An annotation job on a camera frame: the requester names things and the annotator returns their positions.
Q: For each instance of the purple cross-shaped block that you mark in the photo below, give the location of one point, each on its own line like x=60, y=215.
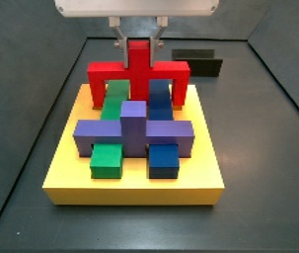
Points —
x=133, y=131

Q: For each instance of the yellow base board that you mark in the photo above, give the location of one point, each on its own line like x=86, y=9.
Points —
x=197, y=186

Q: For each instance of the green long block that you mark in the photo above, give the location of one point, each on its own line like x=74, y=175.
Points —
x=105, y=162

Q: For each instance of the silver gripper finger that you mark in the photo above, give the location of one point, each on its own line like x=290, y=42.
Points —
x=155, y=42
x=121, y=40

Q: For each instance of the red cross-shaped block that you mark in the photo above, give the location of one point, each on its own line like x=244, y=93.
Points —
x=139, y=73

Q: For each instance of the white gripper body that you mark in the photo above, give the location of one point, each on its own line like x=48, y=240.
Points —
x=135, y=8

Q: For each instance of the blue long block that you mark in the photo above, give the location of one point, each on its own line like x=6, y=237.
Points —
x=163, y=148

